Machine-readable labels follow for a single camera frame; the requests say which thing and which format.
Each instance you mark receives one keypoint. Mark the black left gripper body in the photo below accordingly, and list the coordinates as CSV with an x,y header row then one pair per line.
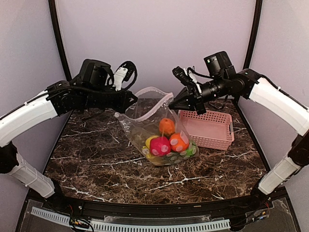
x,y
95,97

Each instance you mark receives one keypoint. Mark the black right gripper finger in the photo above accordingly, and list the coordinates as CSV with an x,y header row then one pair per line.
x,y
185,95
182,104

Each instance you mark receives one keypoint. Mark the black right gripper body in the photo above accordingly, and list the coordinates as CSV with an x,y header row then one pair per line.
x,y
199,103

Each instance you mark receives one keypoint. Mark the green orange toy mango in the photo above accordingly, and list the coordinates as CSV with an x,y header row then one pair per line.
x,y
167,127

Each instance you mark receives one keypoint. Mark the clear zip top bag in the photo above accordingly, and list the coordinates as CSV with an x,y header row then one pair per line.
x,y
141,120

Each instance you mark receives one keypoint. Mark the orange toy fruit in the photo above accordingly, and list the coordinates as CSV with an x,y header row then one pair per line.
x,y
179,142

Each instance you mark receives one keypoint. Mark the red toy apple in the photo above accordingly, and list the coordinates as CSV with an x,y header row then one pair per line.
x,y
160,146

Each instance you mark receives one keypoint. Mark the yellow toy lemon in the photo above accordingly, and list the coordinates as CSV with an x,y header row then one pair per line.
x,y
146,148

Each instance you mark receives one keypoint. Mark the green toy vegetable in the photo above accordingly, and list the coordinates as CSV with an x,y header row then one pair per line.
x,y
172,158

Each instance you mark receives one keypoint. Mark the green toy watermelon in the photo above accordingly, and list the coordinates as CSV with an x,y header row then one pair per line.
x,y
190,151

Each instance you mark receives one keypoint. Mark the yellow toy banana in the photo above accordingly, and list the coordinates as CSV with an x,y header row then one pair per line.
x,y
154,159

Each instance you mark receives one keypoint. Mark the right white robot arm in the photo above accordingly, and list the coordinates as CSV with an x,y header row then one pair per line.
x,y
259,89

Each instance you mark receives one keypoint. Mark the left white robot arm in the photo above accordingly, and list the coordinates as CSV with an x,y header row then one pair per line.
x,y
13,124

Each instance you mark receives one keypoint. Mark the pink plastic basket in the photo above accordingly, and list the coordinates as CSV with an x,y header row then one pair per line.
x,y
210,130

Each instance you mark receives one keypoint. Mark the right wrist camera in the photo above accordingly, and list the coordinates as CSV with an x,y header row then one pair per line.
x,y
219,65

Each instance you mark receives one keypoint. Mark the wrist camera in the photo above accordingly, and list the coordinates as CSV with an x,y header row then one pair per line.
x,y
219,65
94,73

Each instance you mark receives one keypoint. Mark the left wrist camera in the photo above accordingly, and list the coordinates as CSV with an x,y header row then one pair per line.
x,y
94,73

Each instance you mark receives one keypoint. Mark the left black frame post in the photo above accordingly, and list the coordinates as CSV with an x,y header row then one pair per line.
x,y
58,39

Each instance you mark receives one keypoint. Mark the black frame post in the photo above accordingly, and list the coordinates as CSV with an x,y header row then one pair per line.
x,y
253,34
58,39

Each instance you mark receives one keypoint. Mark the right black frame post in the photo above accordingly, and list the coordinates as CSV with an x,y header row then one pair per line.
x,y
253,34

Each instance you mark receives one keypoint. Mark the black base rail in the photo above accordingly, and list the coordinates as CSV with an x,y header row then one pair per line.
x,y
230,208

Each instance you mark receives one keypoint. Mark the white slotted cable duct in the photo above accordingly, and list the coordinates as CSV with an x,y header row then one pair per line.
x,y
134,224

